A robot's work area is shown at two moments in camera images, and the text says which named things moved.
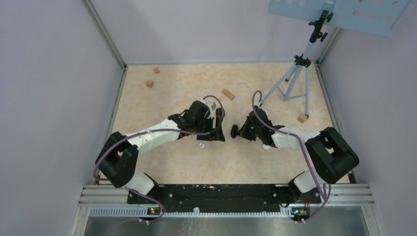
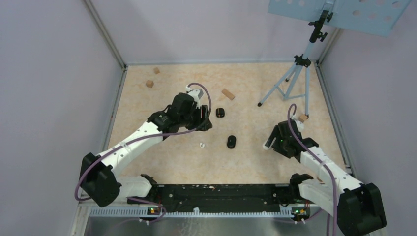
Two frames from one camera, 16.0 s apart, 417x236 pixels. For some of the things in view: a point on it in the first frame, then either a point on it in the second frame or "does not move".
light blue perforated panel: x=375 y=17 does not move
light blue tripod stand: x=317 y=35 does not move
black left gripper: x=216 y=134 -> x=203 y=123
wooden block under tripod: x=302 y=118 does not move
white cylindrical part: x=266 y=147 does not move
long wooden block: x=227 y=94 does not move
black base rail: x=222 y=195 does not move
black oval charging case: x=234 y=131 -> x=231 y=141
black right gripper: x=244 y=131 -> x=276 y=133
